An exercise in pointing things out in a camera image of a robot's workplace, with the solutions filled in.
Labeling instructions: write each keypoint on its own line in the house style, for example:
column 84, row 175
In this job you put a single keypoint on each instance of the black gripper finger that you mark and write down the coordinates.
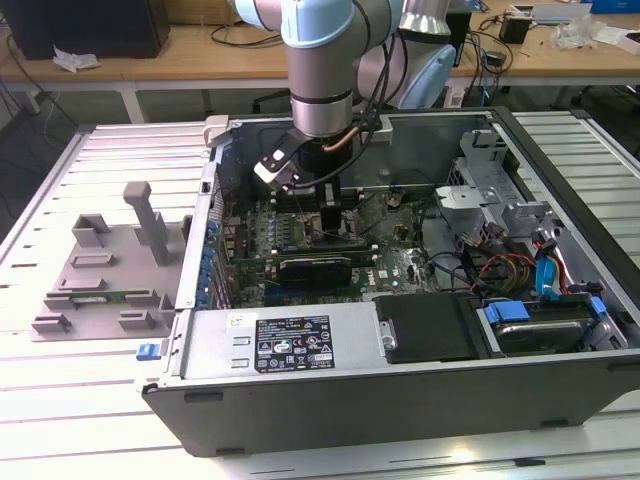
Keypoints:
column 332, row 220

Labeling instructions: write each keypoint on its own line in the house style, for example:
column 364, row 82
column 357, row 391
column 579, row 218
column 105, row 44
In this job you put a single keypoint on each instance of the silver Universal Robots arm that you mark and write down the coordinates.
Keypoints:
column 320, row 75

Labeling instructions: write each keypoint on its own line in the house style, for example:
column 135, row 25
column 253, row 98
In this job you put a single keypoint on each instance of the CPU socket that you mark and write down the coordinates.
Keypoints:
column 312, row 227

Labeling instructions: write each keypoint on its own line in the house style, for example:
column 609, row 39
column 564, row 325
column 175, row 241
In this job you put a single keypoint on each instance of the black graphics card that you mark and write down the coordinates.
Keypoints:
column 315, row 272

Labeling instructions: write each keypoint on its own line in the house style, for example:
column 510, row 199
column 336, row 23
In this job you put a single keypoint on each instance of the green motherboard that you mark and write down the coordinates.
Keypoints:
column 395, row 240

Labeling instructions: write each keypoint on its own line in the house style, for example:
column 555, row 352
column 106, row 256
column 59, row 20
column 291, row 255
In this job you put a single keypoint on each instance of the round battery holder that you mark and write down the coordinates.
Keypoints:
column 395, row 199

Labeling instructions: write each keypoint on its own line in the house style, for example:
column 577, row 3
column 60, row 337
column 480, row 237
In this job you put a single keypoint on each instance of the grey case latch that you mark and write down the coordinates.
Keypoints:
column 217, row 129

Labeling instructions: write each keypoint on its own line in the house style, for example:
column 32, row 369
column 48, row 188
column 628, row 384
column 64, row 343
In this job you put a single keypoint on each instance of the metal drive cage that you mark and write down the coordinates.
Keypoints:
column 465, row 197

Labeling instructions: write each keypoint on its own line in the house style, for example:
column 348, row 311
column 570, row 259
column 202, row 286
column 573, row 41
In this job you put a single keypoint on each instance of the black plastic shroud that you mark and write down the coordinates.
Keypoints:
column 430, row 325

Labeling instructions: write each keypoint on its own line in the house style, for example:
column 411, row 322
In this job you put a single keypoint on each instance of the white tag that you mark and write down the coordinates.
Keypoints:
column 455, row 99

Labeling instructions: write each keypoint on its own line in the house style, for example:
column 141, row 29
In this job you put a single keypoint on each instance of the silver power supply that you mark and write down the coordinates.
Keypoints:
column 210, row 345

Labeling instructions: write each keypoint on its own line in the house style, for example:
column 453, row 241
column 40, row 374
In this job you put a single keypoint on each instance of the black box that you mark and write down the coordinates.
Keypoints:
column 462, row 40

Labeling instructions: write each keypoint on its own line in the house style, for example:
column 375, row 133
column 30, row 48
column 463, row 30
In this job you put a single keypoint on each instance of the dark grey PC case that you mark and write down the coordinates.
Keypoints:
column 350, row 415

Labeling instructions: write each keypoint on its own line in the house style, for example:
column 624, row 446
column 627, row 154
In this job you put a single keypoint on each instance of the blue disk carrier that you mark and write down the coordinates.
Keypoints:
column 507, row 312

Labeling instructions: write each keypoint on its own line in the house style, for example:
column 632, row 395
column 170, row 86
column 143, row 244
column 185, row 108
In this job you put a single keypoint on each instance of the small black adapter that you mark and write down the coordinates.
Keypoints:
column 496, row 59

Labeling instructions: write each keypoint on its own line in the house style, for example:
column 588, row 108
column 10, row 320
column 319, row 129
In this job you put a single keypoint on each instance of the blue case latch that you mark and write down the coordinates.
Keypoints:
column 147, row 351

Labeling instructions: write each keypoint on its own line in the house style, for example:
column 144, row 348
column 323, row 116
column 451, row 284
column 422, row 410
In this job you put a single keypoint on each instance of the small black cube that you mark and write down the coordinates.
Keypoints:
column 515, row 29

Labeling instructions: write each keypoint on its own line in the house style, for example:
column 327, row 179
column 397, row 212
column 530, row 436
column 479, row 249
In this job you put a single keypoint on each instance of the green RAM stick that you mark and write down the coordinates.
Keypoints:
column 112, row 296

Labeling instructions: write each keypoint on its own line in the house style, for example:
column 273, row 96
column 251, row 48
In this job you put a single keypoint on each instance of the black hard disk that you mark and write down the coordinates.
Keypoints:
column 540, row 335

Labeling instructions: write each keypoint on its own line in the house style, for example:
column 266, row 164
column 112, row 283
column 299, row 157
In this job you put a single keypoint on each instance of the wooden desk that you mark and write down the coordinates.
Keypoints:
column 550, row 62

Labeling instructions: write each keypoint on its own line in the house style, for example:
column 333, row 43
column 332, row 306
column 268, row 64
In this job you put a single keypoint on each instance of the grey parts rack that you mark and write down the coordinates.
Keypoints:
column 95, row 327

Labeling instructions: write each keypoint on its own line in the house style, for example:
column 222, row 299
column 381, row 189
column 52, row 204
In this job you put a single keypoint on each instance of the large black computer tower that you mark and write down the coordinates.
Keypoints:
column 100, row 25

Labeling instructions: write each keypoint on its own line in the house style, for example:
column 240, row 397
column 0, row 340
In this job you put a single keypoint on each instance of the crumpled white paper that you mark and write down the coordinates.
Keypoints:
column 75, row 60

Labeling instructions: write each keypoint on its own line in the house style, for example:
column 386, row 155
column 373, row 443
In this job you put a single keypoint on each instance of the grey flat device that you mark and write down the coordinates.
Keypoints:
column 560, row 15

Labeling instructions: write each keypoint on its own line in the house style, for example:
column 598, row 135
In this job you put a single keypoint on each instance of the clear plastic bags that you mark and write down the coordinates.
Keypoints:
column 575, row 32

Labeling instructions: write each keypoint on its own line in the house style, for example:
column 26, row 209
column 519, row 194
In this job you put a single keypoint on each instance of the white flat packet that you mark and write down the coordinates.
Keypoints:
column 620, row 40

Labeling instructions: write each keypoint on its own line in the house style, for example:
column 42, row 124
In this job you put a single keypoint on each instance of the blue box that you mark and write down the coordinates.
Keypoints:
column 615, row 6

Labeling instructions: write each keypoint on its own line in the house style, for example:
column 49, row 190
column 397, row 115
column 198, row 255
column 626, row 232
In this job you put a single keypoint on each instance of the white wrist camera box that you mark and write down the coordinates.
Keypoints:
column 272, row 172

